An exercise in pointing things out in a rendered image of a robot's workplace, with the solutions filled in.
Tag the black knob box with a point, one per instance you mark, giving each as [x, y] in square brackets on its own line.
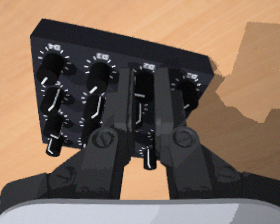
[76, 51]

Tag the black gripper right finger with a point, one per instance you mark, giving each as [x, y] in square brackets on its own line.
[198, 172]

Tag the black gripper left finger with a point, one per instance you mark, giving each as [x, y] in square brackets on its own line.
[96, 171]

